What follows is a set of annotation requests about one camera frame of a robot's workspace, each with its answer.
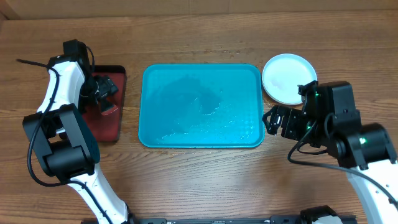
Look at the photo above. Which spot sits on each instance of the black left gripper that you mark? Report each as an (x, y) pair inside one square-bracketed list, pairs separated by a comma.
[(106, 86)]

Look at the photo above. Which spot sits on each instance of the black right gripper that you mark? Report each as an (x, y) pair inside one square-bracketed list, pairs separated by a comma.
[(293, 121)]

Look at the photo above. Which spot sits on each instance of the light blue plate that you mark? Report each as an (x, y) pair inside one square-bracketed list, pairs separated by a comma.
[(282, 75)]

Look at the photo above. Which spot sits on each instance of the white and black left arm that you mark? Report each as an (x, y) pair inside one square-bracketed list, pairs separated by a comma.
[(62, 149)]

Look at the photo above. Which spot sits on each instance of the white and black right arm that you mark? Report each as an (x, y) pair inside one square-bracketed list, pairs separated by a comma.
[(329, 119)]

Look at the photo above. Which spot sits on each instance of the dark red water tray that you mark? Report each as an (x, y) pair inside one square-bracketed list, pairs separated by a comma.
[(106, 128)]

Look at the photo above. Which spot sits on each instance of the teal plastic serving tray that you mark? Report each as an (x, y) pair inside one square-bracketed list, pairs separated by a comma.
[(201, 106)]

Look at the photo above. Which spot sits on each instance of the brown cardboard back panel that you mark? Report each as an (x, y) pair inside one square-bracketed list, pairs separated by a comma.
[(60, 9)]

